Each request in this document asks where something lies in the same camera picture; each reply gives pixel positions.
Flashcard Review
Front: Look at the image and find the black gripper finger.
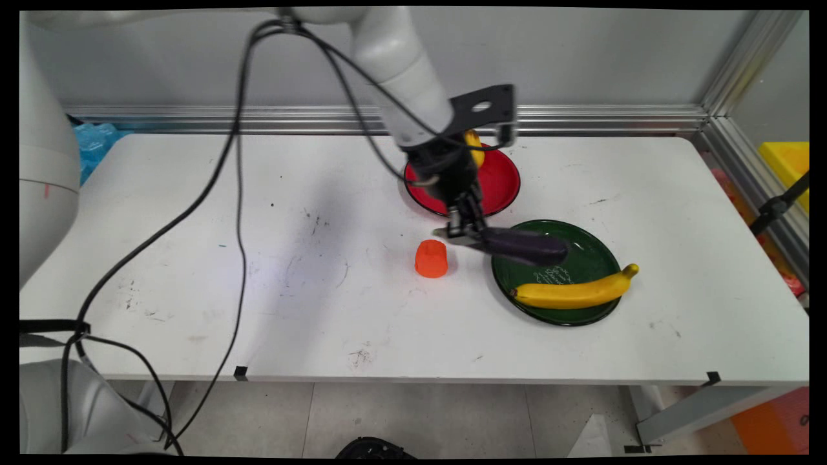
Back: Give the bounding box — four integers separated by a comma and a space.
464, 189, 493, 251
445, 201, 467, 241

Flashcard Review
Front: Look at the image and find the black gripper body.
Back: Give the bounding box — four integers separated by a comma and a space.
408, 137, 484, 209

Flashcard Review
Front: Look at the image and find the purple toy eggplant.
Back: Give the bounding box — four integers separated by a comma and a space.
433, 225, 571, 267

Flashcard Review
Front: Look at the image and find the yellow toy pear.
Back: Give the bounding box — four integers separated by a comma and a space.
464, 129, 486, 170

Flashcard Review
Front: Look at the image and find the red round plate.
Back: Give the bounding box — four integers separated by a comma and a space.
404, 143, 522, 219

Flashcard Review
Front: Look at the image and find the orange plastic cup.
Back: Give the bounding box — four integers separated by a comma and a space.
414, 239, 450, 279

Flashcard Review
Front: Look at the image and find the green round plate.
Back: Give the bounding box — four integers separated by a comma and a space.
491, 220, 623, 327

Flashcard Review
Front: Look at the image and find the yellow toy banana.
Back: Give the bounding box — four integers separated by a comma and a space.
510, 263, 640, 310

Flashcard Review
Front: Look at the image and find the black round floor object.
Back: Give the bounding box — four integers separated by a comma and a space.
335, 437, 418, 460

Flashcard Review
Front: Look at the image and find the black clamp bar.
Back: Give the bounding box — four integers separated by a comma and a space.
749, 170, 810, 237

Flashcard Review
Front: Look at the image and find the grey metal table leg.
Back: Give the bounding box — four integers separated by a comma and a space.
625, 386, 797, 448

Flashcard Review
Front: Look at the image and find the yellow plastic bin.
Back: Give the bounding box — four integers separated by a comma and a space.
757, 141, 810, 215

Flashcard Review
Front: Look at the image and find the pink red floor item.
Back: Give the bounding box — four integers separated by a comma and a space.
709, 167, 808, 299

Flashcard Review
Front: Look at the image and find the blue bubble wrap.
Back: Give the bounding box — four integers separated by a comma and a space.
71, 121, 133, 188

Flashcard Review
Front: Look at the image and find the orange box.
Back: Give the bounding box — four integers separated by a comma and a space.
730, 387, 810, 455

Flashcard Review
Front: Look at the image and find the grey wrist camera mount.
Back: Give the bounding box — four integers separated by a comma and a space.
448, 84, 518, 150

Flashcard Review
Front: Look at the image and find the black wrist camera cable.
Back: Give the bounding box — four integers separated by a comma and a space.
284, 18, 511, 189

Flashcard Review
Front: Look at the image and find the horizontal aluminium frame rail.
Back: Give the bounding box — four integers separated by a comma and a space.
61, 105, 710, 136

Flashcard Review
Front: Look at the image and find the long black cable with plug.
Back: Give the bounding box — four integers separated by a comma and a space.
163, 19, 304, 451

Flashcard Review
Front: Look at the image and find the side aluminium frame rail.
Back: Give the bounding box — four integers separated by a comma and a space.
693, 116, 810, 288

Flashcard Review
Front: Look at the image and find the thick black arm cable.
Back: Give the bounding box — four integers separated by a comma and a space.
19, 26, 272, 454

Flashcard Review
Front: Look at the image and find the upright aluminium frame post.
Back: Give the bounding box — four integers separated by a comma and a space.
701, 10, 806, 118

